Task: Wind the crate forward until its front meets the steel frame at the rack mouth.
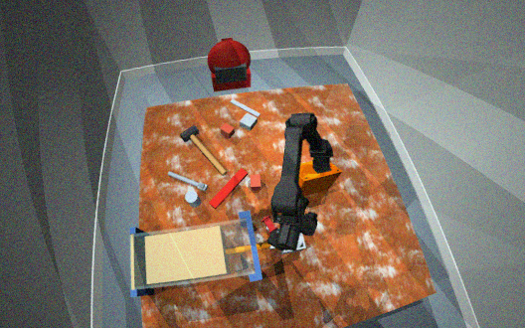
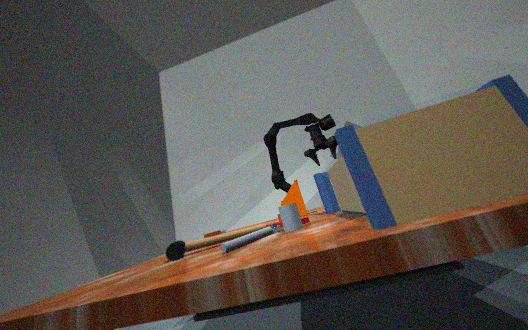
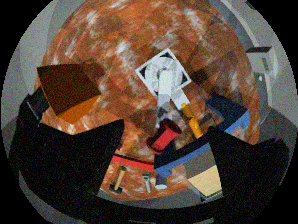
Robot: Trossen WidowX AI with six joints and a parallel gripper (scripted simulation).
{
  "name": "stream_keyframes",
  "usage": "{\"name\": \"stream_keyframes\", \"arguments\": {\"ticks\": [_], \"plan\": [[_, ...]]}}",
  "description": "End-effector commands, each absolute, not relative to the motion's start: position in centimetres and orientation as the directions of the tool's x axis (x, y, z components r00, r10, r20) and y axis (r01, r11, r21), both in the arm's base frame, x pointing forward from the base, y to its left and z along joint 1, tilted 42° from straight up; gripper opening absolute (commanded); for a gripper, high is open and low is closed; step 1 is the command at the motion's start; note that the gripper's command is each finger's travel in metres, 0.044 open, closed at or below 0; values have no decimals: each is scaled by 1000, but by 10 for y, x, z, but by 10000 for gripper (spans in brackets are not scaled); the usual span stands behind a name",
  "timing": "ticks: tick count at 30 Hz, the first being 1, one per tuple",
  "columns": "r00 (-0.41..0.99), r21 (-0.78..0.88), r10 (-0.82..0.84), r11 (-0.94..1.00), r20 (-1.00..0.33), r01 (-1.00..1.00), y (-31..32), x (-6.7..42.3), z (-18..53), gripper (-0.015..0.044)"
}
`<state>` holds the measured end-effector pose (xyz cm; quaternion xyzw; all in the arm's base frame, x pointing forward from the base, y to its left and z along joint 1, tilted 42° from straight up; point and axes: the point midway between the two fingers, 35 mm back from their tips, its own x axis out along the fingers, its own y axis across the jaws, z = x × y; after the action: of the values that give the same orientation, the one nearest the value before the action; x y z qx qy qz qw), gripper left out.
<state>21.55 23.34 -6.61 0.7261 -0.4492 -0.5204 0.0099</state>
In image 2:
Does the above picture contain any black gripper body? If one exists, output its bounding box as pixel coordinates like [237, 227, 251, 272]
[304, 132, 337, 157]

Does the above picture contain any clear-panelled guard cubby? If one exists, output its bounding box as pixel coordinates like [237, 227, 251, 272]
[314, 75, 528, 230]

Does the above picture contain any red flat bar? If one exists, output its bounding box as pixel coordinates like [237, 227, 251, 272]
[275, 217, 310, 227]

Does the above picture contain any grey cylinder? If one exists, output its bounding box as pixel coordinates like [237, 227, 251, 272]
[278, 203, 303, 232]

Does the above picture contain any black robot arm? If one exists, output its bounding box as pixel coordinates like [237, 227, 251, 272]
[264, 113, 336, 193]

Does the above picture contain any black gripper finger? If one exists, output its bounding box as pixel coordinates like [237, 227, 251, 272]
[328, 142, 338, 154]
[307, 154, 320, 166]

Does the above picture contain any grey metal rod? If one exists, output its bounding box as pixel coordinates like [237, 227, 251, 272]
[220, 223, 282, 254]

